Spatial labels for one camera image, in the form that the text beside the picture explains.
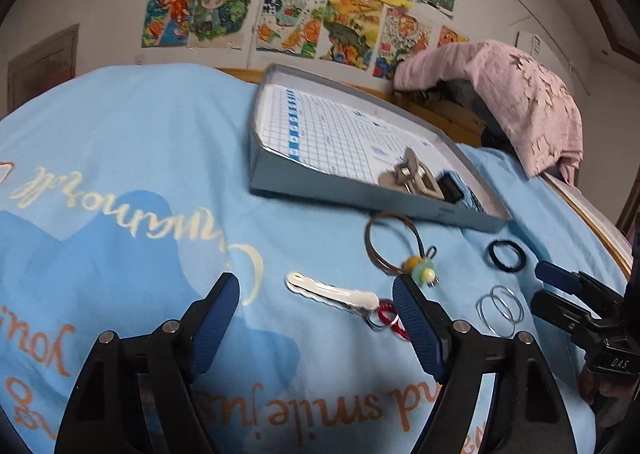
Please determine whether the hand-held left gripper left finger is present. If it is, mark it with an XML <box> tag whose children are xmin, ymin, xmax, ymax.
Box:
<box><xmin>52</xmin><ymin>272</ymin><xmax>241</xmax><ymax>454</ymax></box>

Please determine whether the white air conditioner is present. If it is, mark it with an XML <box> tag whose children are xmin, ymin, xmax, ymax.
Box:
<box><xmin>515</xmin><ymin>30</ymin><xmax>591</xmax><ymax>94</ymax></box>

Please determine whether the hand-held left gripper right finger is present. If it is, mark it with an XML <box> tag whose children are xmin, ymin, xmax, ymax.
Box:
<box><xmin>392</xmin><ymin>275</ymin><xmax>571</xmax><ymax>454</ymax></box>

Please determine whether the red cord keyring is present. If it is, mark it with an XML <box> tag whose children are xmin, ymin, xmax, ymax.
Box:
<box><xmin>367</xmin><ymin>299</ymin><xmax>409</xmax><ymax>342</ymax></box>

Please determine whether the white hair clip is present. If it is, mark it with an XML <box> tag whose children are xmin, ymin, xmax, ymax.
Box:
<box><xmin>285</xmin><ymin>271</ymin><xmax>379</xmax><ymax>311</ymax></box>

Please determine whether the brown framed door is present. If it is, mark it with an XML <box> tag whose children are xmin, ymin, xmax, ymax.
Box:
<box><xmin>7</xmin><ymin>24</ymin><xmax>81</xmax><ymax>112</ymax></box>

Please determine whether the beige hair claw clip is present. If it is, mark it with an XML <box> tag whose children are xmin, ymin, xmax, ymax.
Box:
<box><xmin>377</xmin><ymin>148</ymin><xmax>443</xmax><ymax>197</ymax></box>

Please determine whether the pink floral pillow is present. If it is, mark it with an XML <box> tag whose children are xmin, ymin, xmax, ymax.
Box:
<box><xmin>394</xmin><ymin>40</ymin><xmax>585</xmax><ymax>185</ymax></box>

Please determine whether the black hair tie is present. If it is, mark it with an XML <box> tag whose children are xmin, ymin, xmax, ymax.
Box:
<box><xmin>437</xmin><ymin>173</ymin><xmax>465</xmax><ymax>205</ymax></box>
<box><xmin>486</xmin><ymin>238</ymin><xmax>526</xmax><ymax>272</ymax></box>

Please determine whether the person's right hand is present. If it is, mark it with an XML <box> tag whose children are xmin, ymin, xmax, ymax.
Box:
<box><xmin>580</xmin><ymin>368</ymin><xmax>640</xmax><ymax>440</ymax></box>

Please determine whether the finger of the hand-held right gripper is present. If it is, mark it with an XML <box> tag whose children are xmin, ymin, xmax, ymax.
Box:
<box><xmin>534</xmin><ymin>261</ymin><xmax>626</xmax><ymax>307</ymax></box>
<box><xmin>530</xmin><ymin>290</ymin><xmax>603</xmax><ymax>351</ymax></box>

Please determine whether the light blue printed blanket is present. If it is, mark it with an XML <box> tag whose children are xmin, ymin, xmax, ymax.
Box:
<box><xmin>0</xmin><ymin>62</ymin><xmax>631</xmax><ymax>454</ymax></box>

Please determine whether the white panel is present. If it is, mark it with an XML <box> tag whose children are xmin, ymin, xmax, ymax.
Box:
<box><xmin>542</xmin><ymin>171</ymin><xmax>633</xmax><ymax>275</ymax></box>

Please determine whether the brown beaded hair tie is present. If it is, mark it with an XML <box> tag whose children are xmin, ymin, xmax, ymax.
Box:
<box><xmin>364</xmin><ymin>214</ymin><xmax>441</xmax><ymax>287</ymax></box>

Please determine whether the silver hoop ring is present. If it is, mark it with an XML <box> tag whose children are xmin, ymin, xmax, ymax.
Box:
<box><xmin>475</xmin><ymin>291</ymin><xmax>516</xmax><ymax>335</ymax></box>
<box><xmin>489</xmin><ymin>285</ymin><xmax>524</xmax><ymax>323</ymax></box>

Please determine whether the grey cardboard tray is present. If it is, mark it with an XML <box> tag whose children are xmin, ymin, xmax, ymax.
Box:
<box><xmin>248</xmin><ymin>64</ymin><xmax>512</xmax><ymax>233</ymax></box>

